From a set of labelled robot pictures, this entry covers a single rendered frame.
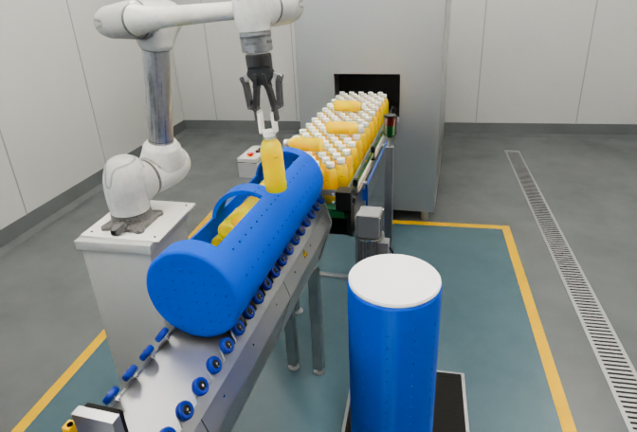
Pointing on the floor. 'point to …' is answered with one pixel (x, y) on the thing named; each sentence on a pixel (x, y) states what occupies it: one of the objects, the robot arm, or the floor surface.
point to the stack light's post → (389, 192)
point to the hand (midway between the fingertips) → (267, 121)
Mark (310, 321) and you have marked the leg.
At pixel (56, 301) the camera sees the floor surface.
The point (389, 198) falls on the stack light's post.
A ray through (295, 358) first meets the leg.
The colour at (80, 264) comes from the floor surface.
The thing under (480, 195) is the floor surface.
